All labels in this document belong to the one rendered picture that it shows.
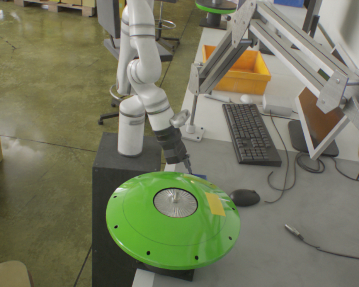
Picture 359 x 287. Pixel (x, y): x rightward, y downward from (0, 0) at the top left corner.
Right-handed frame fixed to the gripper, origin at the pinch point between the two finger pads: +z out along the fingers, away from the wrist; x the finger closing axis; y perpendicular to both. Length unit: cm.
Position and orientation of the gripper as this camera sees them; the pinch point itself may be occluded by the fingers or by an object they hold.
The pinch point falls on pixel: (191, 174)
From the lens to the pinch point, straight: 121.0
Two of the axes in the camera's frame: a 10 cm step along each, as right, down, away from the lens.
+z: 3.3, 8.7, 3.5
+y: -8.8, 1.6, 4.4
